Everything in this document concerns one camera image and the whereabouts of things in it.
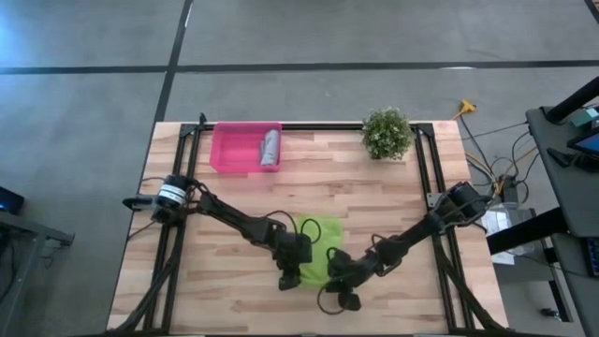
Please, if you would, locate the yellow floor cable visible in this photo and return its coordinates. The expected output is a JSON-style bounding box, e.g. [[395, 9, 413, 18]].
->
[[465, 145, 539, 196]]

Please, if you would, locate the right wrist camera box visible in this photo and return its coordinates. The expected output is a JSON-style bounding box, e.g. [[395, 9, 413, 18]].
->
[[327, 247, 353, 270]]

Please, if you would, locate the grey microfiber towel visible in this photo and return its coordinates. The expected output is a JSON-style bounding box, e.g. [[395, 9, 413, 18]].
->
[[259, 129, 282, 168]]

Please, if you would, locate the black desk leg bar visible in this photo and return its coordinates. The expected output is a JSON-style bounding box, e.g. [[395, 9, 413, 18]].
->
[[486, 208, 570, 256]]

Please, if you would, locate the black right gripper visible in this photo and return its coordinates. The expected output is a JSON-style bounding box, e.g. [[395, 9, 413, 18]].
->
[[326, 255, 380, 313]]

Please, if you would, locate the black monitor pole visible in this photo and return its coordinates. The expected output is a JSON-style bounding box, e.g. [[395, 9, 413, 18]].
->
[[546, 77, 599, 124]]

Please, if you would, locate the black metal table frame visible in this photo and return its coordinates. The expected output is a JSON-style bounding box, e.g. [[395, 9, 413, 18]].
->
[[110, 121, 514, 337]]

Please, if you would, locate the thin black floor cable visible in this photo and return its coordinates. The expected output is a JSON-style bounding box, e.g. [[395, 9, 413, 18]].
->
[[460, 116, 533, 188]]

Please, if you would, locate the pink plastic basket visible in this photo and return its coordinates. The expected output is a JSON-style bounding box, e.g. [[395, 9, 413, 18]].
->
[[209, 122, 284, 174]]

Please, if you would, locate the grey side desk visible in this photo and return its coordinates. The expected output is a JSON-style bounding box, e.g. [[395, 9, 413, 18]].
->
[[526, 105, 599, 337]]

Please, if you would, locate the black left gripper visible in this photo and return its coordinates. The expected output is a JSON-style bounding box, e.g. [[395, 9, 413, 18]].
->
[[273, 231, 314, 291]]

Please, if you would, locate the tablet with blue screen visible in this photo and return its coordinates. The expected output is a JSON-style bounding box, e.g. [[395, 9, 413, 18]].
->
[[566, 128, 599, 172]]

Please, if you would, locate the yellow cable plug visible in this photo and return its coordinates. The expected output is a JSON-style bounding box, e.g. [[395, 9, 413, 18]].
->
[[452, 98, 477, 121]]

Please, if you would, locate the black box with blue light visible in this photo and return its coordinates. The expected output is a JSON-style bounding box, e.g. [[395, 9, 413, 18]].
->
[[0, 185, 26, 215]]

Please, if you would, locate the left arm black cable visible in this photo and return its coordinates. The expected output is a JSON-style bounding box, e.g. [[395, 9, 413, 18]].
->
[[261, 210, 323, 245]]

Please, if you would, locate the dark keyboard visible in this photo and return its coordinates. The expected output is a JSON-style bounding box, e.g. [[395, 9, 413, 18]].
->
[[587, 237, 599, 278]]

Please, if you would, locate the green microfiber towel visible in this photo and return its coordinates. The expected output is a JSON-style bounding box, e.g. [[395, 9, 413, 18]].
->
[[297, 214, 345, 289]]

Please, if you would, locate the black power strip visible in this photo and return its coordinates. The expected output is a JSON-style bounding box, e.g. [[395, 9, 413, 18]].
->
[[498, 173, 521, 203]]

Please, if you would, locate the teal box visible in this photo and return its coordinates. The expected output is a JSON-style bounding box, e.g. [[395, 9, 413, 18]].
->
[[571, 106, 599, 128]]

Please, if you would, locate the grey metal stand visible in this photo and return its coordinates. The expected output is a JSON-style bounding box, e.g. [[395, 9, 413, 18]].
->
[[0, 210, 76, 337]]

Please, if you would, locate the potted artificial plant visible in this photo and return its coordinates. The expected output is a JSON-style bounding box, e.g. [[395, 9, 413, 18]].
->
[[360, 106, 416, 161]]

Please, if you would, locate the small black desk device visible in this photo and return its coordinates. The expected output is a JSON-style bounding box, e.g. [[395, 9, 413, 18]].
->
[[547, 148, 575, 169]]

